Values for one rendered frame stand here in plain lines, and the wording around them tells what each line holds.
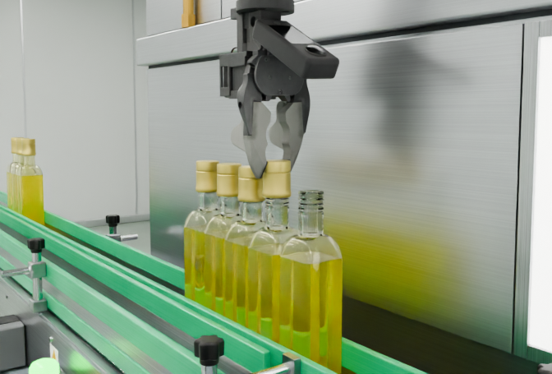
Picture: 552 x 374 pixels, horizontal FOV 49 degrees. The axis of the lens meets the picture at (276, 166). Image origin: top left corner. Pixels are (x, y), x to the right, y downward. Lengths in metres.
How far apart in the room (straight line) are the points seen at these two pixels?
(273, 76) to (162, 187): 0.68
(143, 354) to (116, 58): 6.28
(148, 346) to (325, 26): 0.48
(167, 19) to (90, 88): 5.57
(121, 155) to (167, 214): 5.67
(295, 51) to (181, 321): 0.41
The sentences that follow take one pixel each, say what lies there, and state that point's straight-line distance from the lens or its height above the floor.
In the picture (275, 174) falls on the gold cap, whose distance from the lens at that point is 0.73.
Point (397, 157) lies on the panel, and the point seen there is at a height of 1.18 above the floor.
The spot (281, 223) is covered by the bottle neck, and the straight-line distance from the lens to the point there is 0.74.
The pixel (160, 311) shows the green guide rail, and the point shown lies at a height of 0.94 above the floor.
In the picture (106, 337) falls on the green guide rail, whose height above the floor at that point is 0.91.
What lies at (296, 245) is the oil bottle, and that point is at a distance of 0.70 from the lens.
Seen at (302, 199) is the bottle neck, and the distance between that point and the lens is 0.69.
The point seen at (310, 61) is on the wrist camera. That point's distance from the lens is 0.66.
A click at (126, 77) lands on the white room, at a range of 7.04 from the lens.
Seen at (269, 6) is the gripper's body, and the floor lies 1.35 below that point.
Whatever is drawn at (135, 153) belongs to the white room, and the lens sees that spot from 7.08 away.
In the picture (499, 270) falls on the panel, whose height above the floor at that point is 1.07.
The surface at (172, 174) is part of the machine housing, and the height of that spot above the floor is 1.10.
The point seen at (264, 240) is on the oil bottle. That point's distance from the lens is 0.73.
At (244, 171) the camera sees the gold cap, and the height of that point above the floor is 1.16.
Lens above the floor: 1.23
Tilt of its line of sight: 5 degrees down
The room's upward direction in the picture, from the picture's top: straight up
